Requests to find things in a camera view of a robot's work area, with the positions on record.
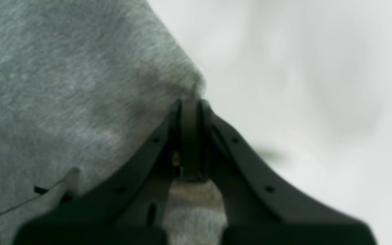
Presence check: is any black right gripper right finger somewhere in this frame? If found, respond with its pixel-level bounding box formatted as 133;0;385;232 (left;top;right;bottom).
199;100;377;245

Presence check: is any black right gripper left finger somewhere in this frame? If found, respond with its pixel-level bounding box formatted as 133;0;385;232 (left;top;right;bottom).
14;99;200;245

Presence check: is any grey T-shirt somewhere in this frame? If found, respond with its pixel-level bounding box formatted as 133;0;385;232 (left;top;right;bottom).
0;0;229;245

